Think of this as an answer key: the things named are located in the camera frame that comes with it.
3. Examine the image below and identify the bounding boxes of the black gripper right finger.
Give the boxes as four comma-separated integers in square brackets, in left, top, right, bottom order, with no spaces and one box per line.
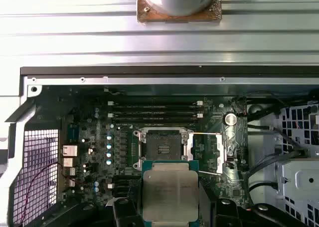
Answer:
[199,198,311,227]

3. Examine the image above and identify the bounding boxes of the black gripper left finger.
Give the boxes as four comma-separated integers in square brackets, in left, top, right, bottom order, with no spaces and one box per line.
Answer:
[79,197,144,227]

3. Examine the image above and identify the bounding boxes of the silver green CPU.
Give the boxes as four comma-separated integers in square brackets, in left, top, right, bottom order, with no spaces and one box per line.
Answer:
[141,159,200,227]

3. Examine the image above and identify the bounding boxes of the metal socket cover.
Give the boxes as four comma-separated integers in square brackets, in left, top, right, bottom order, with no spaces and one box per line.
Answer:
[188,132,224,175]

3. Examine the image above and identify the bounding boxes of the RAM slot black clips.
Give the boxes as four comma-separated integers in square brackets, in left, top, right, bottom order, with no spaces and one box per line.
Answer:
[113,106,200,113]
[113,188,142,195]
[113,176,143,183]
[112,118,200,126]

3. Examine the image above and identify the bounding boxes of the CPU socket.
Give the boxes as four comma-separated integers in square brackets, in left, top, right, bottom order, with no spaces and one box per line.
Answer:
[133,126,190,170]

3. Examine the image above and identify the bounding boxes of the silver drive cage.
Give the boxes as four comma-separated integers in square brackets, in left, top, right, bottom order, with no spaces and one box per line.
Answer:
[274,99,319,227]

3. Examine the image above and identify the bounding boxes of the silver coin cell battery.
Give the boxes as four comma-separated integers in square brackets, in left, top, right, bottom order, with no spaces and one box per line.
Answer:
[225,112,237,126]

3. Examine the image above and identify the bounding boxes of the green motherboard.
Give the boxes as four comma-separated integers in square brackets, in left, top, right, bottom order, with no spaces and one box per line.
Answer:
[59,86,249,213]

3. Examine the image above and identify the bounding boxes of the black PC case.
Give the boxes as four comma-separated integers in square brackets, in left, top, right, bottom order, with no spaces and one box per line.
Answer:
[0,66,319,227]

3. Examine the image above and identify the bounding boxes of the black round cable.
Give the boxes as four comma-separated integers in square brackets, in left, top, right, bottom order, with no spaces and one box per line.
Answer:
[248,123,304,150]
[249,181,279,195]

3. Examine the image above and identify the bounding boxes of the grey flat cable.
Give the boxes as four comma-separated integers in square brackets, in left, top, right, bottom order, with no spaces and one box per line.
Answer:
[249,149,308,175]

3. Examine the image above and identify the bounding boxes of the red black fan wire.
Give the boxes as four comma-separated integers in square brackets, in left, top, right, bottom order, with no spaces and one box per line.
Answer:
[21,162,84,224]

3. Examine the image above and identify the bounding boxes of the brown square base plate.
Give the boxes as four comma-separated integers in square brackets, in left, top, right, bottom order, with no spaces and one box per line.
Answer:
[136,0,222,23]

